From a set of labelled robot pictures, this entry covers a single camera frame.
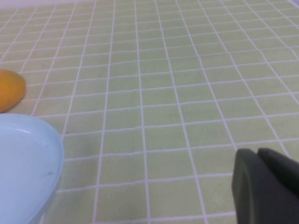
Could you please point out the yellow-orange mango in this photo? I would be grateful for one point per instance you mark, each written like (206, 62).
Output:
(9, 89)

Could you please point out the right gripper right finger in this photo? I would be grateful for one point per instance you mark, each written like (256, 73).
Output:
(285, 170)

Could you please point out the green checked tablecloth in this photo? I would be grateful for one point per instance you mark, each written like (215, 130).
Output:
(149, 93)

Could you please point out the light blue plate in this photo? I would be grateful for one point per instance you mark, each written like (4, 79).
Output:
(23, 175)

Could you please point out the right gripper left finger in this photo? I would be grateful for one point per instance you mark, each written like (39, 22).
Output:
(252, 198)

